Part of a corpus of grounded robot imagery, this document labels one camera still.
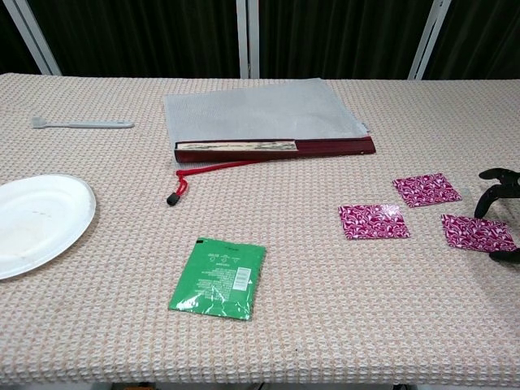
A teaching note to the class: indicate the red patterned packet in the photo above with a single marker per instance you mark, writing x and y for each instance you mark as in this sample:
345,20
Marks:
478,233
426,189
373,221

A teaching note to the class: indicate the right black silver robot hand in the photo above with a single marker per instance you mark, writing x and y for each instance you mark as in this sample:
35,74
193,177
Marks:
503,178

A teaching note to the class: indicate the green foil sachet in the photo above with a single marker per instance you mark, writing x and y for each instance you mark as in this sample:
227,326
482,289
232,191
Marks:
217,280

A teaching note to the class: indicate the grey mesh zipper pouch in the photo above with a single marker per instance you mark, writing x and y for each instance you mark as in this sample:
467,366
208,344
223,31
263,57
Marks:
260,109

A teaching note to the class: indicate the white frame post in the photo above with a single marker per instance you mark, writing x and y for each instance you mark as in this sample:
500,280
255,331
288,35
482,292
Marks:
242,40
428,40
30,40

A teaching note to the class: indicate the dark curtain panel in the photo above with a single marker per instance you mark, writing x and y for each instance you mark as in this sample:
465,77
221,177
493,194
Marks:
7,48
345,36
487,36
142,36

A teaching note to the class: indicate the grey toothbrush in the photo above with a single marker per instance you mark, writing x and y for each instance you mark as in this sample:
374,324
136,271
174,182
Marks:
89,123

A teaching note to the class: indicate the dark red folded fan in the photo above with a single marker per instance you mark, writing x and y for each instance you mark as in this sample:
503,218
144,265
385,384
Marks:
333,147

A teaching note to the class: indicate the beige waffle tablecloth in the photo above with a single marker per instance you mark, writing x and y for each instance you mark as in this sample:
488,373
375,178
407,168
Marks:
325,304

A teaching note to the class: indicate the white paper plate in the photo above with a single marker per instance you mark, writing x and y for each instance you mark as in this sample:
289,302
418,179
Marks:
40,223

